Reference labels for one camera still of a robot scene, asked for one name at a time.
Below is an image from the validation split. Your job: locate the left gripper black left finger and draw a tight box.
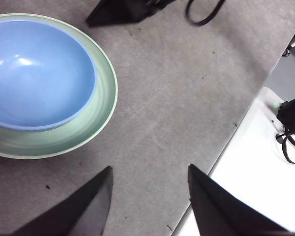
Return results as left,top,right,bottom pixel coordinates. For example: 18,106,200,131
11,166,114,236

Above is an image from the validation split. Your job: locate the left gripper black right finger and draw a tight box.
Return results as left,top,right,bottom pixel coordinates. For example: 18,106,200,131
188,164,294,236

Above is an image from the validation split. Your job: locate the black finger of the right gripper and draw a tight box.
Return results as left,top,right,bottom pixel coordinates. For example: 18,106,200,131
86,0,151,28

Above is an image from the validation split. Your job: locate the green shallow plate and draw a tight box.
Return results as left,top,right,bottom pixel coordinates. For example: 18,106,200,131
0,12,118,160

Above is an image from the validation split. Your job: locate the blue ribbed bowl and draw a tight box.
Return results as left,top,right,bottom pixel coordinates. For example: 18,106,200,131
0,20,98,132

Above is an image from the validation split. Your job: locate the black device with green light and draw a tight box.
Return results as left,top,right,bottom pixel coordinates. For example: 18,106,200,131
277,94,295,135

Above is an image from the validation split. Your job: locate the black cable loop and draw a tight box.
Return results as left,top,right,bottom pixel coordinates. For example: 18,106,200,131
185,0,227,27

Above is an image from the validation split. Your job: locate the thin black device cable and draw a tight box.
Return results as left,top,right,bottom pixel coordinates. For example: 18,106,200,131
275,127,295,165

